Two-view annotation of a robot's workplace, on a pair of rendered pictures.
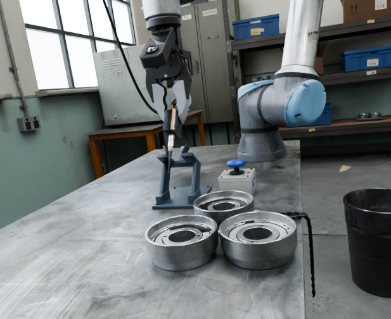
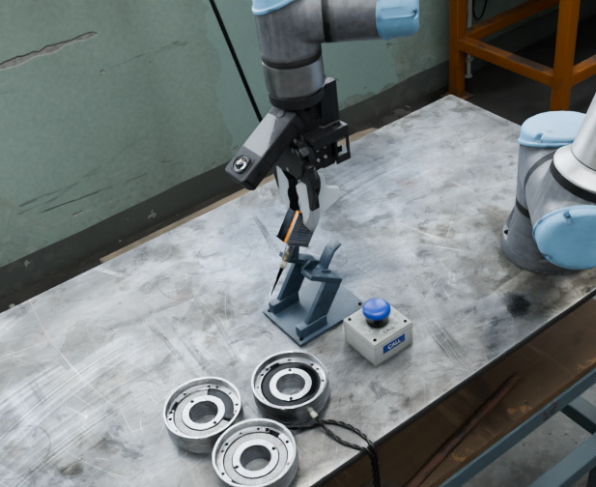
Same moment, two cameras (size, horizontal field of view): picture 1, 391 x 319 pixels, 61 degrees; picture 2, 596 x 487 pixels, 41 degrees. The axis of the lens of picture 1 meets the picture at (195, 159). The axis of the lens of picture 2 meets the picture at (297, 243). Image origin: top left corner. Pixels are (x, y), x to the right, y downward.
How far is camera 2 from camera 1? 0.82 m
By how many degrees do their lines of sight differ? 45
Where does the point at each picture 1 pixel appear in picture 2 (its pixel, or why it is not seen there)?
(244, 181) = (367, 344)
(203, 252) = (197, 446)
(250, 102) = (523, 164)
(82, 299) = (100, 428)
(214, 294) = not seen: outside the picture
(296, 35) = not seen: outside the picture
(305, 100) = (562, 240)
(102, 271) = (136, 401)
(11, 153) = not seen: outside the picture
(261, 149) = (525, 246)
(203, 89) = not seen: outside the picture
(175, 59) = (296, 157)
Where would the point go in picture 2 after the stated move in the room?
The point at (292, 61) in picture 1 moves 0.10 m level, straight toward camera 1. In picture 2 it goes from (579, 151) to (525, 184)
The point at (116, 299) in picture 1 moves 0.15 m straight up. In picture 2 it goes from (117, 447) to (86, 371)
